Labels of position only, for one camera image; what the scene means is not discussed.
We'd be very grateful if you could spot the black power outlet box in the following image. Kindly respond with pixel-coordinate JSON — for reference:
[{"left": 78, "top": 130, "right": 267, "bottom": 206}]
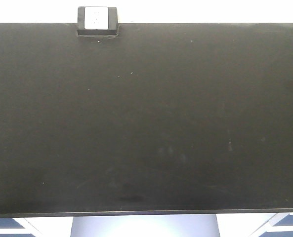
[{"left": 77, "top": 6, "right": 119, "bottom": 37}]

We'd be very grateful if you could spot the blue cabinet left of kneehole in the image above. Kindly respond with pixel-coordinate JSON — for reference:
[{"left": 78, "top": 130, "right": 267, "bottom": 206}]
[{"left": 0, "top": 217, "right": 73, "bottom": 237}]

